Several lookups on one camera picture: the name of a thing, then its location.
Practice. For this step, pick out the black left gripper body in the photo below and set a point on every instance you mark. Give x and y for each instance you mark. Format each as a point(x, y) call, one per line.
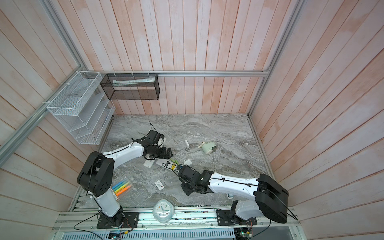
point(157, 152)

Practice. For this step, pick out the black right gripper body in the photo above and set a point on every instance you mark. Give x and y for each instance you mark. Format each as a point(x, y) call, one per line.
point(193, 185)

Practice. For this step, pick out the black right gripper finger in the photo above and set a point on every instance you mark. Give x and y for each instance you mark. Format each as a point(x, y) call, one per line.
point(184, 171)
point(187, 189)

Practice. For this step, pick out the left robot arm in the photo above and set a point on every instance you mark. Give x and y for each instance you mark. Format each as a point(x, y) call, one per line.
point(97, 174)

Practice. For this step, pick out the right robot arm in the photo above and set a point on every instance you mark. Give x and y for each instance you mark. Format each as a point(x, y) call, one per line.
point(264, 195)

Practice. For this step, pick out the small white red card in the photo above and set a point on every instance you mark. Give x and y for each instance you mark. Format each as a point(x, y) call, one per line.
point(159, 185)

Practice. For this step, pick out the white round alarm clock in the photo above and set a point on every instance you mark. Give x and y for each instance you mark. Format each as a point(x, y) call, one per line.
point(163, 211)

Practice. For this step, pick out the mint green pencil sharpener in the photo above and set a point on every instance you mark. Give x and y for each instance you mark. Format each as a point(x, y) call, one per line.
point(208, 147)

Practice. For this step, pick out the pack of coloured highlighters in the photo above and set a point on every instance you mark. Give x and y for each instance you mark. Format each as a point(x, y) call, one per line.
point(122, 188)

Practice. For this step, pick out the white paper in basket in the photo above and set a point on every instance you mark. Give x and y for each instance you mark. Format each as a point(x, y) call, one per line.
point(146, 82)

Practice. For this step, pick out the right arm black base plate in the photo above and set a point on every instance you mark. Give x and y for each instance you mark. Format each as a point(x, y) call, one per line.
point(229, 218)

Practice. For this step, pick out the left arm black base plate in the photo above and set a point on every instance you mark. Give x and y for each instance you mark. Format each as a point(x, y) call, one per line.
point(120, 220)

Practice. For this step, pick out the black wire mesh basket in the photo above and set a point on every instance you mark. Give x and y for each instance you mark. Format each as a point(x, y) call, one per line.
point(130, 93)

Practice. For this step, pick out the white wire mesh shelf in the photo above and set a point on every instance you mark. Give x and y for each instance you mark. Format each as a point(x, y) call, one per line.
point(82, 111)

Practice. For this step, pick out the aluminium front rail frame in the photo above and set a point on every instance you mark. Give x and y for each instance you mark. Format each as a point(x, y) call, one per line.
point(189, 223)

